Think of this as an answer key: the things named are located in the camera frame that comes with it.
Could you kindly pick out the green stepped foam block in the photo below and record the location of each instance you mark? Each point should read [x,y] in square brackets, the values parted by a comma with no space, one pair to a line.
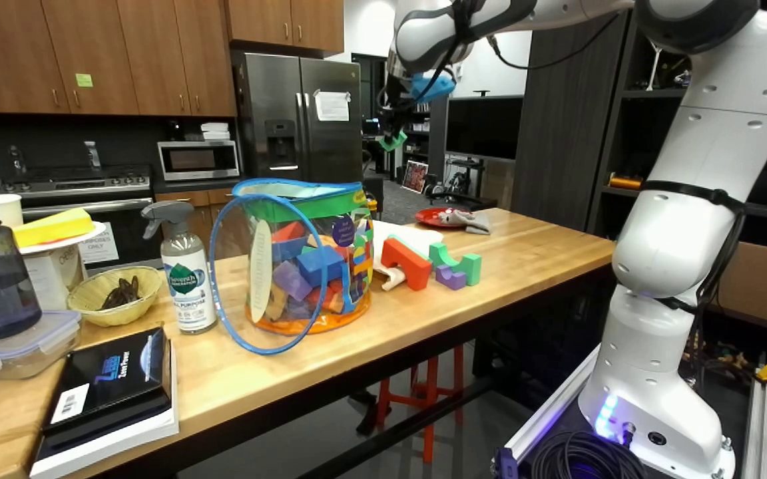
[467,267]

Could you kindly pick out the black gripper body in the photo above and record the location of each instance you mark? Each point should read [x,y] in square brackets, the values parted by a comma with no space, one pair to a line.
[399,96]

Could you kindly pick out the clear plastic food container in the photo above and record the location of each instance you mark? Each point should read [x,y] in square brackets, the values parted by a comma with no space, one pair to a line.
[13,350]

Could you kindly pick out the white plate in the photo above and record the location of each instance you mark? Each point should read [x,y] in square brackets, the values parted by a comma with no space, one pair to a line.
[86,237]

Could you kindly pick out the wooden upper kitchen cabinets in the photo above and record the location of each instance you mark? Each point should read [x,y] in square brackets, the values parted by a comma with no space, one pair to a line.
[91,54]

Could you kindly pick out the clear plastic toy bin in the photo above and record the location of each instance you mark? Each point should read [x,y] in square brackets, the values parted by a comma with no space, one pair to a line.
[312,267]

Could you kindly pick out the white folded cloth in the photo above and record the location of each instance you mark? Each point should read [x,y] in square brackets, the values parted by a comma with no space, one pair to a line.
[407,233]

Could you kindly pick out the white stacked containers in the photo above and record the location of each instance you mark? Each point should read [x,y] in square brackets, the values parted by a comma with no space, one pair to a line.
[214,131]

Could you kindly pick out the clear spray bottle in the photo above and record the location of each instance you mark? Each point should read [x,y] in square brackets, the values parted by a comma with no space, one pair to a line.
[187,283]

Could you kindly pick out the stainless steel fridge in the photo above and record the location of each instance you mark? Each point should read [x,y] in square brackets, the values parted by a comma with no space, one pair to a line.
[267,107]

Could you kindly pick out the red foam block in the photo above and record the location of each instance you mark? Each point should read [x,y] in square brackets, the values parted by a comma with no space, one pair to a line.
[407,265]

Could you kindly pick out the red plate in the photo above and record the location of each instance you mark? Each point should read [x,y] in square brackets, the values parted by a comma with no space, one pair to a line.
[429,217]

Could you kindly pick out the orange object on shelf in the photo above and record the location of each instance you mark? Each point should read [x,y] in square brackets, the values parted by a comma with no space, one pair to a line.
[624,183]

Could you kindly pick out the small green foam block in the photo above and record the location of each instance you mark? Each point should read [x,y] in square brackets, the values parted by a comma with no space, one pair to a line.
[393,143]

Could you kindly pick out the white paper on fridge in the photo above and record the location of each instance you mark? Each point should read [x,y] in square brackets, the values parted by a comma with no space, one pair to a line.
[332,107]

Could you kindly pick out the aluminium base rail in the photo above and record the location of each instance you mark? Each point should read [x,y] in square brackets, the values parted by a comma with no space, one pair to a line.
[544,416]

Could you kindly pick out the black book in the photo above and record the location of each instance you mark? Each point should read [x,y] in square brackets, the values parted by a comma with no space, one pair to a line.
[107,382]

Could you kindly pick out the white bucket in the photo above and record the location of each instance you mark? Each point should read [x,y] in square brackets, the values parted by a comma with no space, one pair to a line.
[53,275]

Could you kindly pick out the white paper on stove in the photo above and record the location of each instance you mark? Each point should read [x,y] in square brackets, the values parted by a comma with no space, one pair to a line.
[100,243]

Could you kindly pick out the black background shelf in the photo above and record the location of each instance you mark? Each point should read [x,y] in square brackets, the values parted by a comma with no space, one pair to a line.
[432,134]

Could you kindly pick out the purple foam block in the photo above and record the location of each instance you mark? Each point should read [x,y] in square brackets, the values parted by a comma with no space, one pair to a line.
[451,277]

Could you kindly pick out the wooden cabinet above fridge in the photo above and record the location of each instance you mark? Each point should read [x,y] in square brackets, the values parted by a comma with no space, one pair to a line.
[286,23]

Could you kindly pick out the red metal stool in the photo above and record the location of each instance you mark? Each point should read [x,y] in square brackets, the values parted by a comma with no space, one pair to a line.
[428,401]

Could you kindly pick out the yellow-green bowl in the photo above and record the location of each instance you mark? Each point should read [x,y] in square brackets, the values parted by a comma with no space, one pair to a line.
[90,299]

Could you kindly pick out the yellow sponge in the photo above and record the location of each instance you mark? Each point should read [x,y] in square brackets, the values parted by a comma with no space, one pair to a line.
[53,228]

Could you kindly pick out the black kitchen stove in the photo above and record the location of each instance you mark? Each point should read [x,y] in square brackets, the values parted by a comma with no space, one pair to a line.
[91,187]

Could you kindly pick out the silver microwave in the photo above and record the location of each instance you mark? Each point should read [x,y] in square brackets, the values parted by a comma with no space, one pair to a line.
[198,161]

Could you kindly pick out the beige wooden block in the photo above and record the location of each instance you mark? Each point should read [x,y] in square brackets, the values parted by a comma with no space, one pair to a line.
[387,280]

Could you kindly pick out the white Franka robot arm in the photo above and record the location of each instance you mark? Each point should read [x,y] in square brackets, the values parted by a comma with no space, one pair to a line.
[660,356]

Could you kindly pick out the green sticker on cabinet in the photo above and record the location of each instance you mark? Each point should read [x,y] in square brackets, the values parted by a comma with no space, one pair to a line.
[84,80]

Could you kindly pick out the gray cloth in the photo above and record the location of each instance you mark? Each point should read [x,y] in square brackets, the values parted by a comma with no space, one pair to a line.
[464,219]

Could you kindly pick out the dark food pieces in bowl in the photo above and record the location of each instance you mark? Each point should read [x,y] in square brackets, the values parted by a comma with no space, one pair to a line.
[122,292]

